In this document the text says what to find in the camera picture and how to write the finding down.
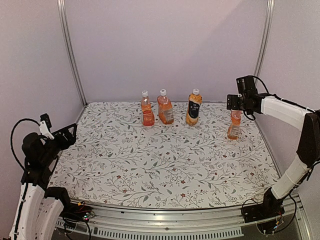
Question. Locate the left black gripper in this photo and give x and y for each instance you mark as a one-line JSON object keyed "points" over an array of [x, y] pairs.
{"points": [[70, 139]]}

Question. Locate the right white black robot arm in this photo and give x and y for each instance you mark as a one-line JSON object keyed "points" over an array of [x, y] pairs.
{"points": [[305, 136]]}

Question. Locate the black-label orange drink bottle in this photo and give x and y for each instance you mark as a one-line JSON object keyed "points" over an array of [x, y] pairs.
{"points": [[193, 108]]}

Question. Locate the orange grey-label tea bottle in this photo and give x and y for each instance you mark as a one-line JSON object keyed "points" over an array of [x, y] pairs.
{"points": [[165, 108]]}

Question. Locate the slim red-label tea bottle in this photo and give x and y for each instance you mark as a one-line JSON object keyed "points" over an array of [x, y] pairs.
{"points": [[148, 118]]}

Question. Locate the left aluminium frame post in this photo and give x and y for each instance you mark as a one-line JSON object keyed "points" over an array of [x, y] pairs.
{"points": [[61, 6]]}

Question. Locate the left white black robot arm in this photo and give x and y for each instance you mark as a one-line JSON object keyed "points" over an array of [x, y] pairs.
{"points": [[40, 205]]}

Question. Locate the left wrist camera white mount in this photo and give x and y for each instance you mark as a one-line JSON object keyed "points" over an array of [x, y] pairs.
{"points": [[45, 126]]}

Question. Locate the wide orange tea bottle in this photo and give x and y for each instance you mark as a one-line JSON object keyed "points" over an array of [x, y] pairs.
{"points": [[233, 131]]}

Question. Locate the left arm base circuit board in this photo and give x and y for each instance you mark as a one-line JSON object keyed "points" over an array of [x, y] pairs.
{"points": [[78, 212]]}

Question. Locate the right aluminium frame post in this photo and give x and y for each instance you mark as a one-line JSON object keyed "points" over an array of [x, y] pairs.
{"points": [[266, 30]]}

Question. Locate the aluminium frame post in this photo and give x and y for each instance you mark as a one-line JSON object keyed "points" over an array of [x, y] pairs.
{"points": [[266, 30], [61, 6]]}

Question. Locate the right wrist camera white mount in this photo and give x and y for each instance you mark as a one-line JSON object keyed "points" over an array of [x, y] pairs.
{"points": [[246, 85]]}

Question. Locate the front aluminium rail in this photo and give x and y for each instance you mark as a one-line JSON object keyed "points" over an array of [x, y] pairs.
{"points": [[222, 223]]}

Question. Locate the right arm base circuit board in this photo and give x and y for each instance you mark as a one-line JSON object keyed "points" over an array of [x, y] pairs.
{"points": [[269, 227]]}

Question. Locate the floral patterned table mat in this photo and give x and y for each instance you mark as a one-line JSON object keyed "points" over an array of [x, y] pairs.
{"points": [[118, 161]]}

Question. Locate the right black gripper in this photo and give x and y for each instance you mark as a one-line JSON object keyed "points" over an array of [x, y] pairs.
{"points": [[231, 100]]}

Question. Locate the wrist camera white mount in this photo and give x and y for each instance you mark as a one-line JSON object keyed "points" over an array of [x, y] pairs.
{"points": [[45, 126], [246, 85]]}

